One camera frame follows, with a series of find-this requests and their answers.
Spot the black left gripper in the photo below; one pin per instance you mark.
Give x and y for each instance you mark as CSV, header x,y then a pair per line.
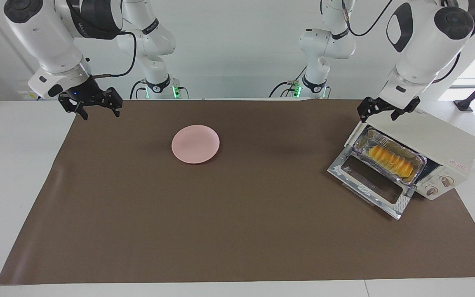
x,y
410,108

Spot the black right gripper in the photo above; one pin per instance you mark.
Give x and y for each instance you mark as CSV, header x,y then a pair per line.
x,y
83,93

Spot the aluminium foil baking tray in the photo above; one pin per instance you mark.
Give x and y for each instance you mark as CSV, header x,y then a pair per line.
x,y
363,142

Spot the yellow sliced bread loaf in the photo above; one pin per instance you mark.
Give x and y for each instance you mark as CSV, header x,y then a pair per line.
x,y
390,161

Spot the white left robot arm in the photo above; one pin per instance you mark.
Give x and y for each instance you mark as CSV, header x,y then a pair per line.
x,y
427,45

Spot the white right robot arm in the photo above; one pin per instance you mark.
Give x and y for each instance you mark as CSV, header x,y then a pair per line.
x,y
48,37

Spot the cream toaster oven body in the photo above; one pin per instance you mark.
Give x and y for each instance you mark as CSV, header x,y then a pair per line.
x,y
443,138

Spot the glass oven door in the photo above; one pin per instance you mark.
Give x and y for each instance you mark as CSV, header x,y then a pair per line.
x,y
340,169

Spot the beige oven knob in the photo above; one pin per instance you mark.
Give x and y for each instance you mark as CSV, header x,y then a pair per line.
x,y
431,190
446,180

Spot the pink round plate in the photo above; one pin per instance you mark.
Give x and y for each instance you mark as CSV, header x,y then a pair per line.
x,y
195,144

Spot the brown table mat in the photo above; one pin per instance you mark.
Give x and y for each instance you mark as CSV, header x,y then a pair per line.
x,y
179,239

